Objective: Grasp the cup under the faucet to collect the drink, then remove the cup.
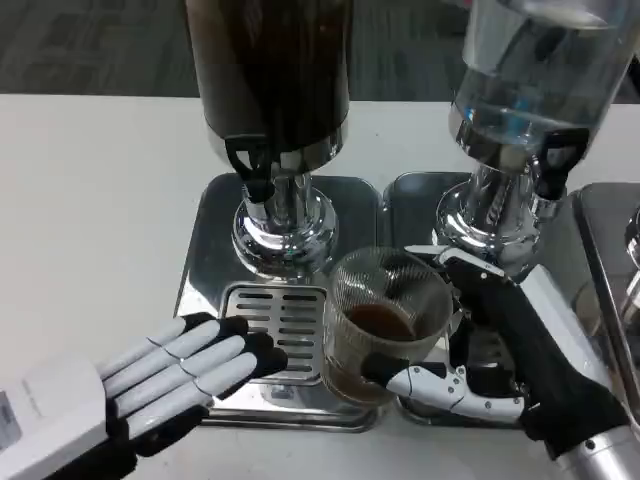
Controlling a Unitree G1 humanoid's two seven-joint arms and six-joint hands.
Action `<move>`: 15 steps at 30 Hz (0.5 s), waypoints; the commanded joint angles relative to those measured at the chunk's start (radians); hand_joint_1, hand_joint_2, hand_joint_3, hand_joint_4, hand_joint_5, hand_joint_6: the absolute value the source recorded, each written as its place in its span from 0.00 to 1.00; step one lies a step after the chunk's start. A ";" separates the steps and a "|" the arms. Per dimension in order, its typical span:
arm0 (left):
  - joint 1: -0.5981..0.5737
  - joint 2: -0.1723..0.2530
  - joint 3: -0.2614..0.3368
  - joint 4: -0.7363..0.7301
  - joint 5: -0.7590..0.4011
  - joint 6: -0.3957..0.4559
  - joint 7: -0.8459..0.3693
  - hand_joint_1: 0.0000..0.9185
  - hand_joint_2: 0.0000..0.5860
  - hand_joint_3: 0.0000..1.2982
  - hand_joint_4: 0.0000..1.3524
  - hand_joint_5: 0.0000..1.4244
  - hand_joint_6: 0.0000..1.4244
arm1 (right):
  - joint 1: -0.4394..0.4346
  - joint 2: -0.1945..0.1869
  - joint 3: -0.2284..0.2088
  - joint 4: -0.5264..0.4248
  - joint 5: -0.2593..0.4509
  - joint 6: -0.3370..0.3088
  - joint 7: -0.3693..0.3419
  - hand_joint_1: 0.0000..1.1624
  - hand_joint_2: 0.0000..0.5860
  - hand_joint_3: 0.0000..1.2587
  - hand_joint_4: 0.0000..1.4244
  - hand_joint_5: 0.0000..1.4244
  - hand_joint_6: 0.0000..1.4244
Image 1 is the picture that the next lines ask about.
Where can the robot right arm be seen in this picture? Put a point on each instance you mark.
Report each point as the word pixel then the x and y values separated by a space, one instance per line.
pixel 605 455

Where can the clear ribbed glass cup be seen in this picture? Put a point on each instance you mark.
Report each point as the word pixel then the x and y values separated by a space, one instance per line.
pixel 380 295

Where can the chrome dispenser base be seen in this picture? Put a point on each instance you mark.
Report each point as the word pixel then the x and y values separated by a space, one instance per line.
pixel 635 260

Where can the slotted steel tray grid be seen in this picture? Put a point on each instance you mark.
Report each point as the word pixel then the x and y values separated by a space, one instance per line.
pixel 300 310

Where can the black tap of clear dispenser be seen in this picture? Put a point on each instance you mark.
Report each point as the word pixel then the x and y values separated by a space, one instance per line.
pixel 555 160

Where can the clear water dispenser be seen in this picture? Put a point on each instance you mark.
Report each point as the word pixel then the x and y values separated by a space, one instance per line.
pixel 530 75

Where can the dark drink dispenser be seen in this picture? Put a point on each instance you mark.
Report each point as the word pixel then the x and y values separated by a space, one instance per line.
pixel 275 75

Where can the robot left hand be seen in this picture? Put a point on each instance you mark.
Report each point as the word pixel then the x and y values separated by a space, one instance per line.
pixel 60 400

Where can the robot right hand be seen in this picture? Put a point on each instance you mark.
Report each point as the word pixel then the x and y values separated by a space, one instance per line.
pixel 540 360

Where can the black tap of dark dispenser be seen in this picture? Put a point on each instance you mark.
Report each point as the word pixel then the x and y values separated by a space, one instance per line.
pixel 250 165

